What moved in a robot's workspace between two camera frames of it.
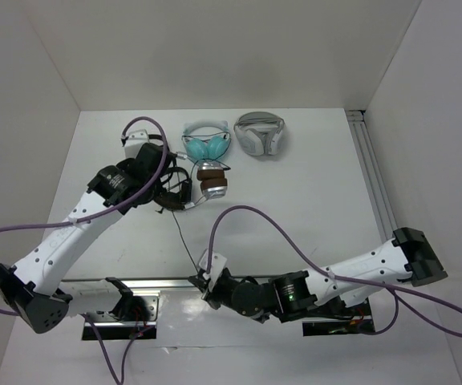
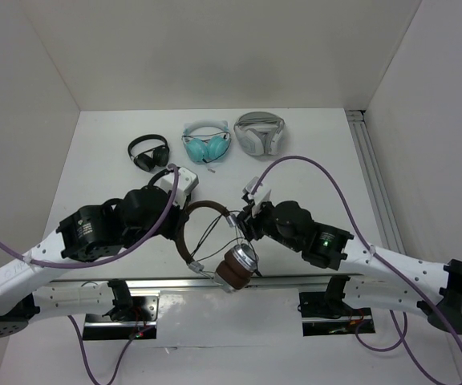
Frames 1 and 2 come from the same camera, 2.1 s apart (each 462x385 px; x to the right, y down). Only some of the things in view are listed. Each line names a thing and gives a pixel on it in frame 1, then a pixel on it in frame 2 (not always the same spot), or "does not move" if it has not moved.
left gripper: (157, 184) → (180, 216)
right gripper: (209, 296) → (248, 224)
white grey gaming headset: (259, 133) does not move
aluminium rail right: (374, 174) does not move
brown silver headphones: (213, 183) → (238, 264)
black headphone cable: (184, 241) → (225, 246)
